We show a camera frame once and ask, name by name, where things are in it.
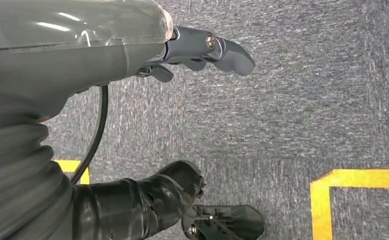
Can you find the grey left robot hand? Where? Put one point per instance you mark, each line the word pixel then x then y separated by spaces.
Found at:
pixel 65 56

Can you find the yellow floor tape square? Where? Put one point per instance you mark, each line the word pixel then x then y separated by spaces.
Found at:
pixel 320 205
pixel 65 165

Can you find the black robot foot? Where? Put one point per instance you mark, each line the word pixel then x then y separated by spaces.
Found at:
pixel 234 222

